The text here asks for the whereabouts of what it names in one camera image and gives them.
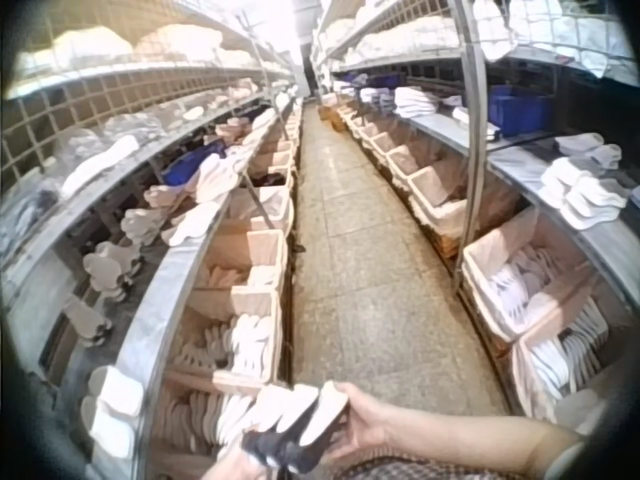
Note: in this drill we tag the person's right hand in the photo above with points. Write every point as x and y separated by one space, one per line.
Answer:
372 427

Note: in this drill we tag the person's left hand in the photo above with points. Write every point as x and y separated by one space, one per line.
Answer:
247 465

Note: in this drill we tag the pale pink insole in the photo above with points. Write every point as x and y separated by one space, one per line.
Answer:
267 410
325 412
300 407

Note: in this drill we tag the dark navy insole bundle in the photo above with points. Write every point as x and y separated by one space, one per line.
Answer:
295 450

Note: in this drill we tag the wooden crate of white insoles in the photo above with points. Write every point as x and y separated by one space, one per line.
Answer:
250 340

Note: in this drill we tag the stack of white insoles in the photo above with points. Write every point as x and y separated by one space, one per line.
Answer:
592 147
585 195
112 410

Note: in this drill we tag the lined crate of white insoles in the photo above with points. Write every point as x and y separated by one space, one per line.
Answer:
560 370

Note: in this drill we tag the lined crate of grey insoles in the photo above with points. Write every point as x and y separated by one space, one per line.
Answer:
520 285

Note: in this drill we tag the cardboard boxes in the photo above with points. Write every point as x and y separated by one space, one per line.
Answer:
332 115

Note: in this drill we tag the metal shelf rack with insoles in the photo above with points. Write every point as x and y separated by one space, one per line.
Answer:
500 60
100 165

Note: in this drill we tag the blue plastic crate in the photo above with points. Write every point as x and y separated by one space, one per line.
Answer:
522 110

